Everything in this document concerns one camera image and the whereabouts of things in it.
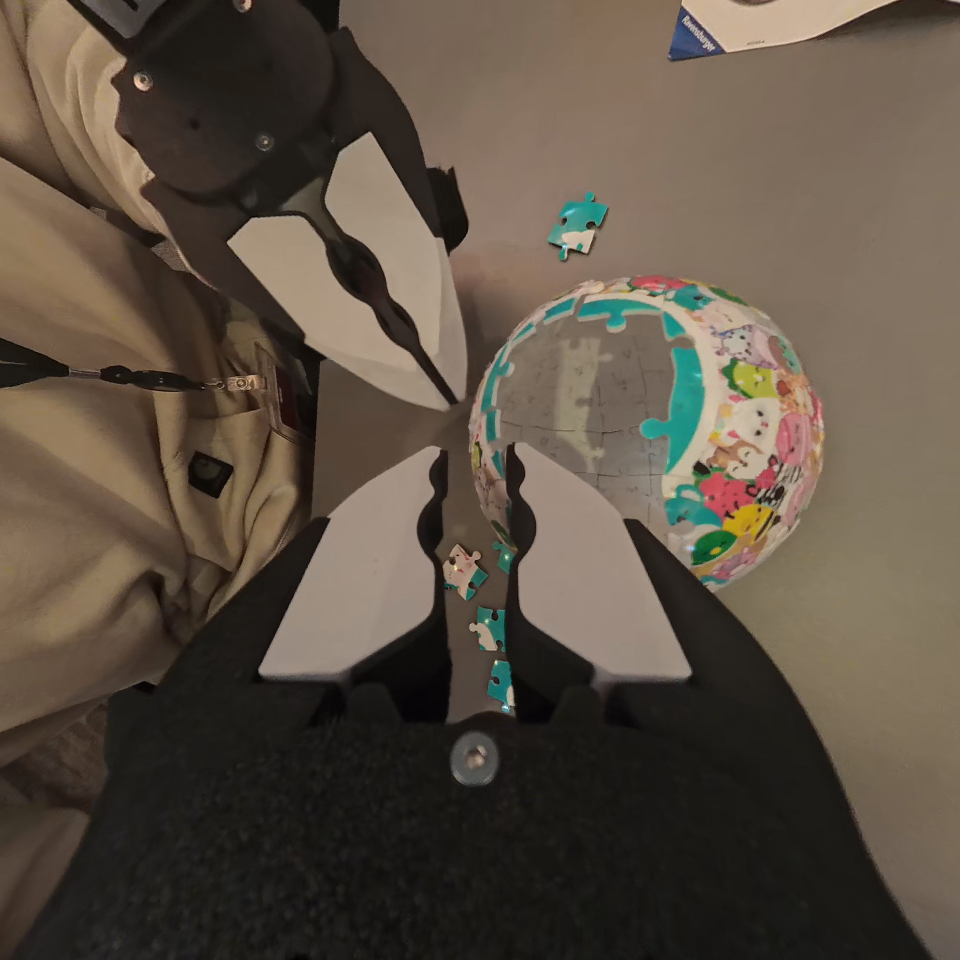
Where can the teal white puzzle piece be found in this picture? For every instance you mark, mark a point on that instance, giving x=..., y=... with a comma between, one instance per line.
x=577, y=225

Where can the white pink puzzle piece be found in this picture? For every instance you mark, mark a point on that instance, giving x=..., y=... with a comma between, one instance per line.
x=465, y=571

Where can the white instruction sheet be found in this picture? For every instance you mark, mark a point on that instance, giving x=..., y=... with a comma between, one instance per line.
x=787, y=19

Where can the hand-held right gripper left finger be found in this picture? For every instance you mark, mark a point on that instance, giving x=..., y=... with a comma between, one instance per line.
x=360, y=592

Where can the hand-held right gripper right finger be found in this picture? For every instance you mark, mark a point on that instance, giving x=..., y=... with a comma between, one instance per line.
x=600, y=592

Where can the colourful puzzle ball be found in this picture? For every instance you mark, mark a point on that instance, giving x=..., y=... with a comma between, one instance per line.
x=600, y=390

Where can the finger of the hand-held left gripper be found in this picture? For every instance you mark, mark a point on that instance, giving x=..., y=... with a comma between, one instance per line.
x=315, y=292
x=397, y=240

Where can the person's left forearm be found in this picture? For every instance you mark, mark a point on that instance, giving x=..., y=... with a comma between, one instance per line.
x=52, y=112

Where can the plastic id badge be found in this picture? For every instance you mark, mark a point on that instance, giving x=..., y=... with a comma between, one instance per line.
x=285, y=397

